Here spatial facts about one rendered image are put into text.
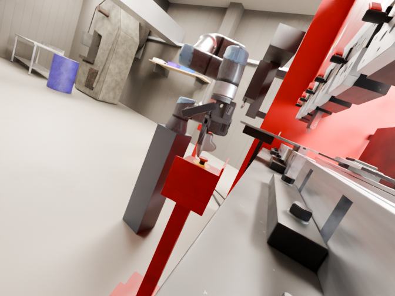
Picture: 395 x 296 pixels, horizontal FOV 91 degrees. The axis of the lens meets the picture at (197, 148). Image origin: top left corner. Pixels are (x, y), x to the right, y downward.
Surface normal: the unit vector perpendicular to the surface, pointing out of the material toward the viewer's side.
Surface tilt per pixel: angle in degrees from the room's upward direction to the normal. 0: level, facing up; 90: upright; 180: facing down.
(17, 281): 0
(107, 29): 90
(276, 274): 0
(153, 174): 90
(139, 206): 90
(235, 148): 90
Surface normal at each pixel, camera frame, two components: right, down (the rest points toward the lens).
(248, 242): 0.39, -0.90
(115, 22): -0.44, 0.01
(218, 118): -0.24, 0.11
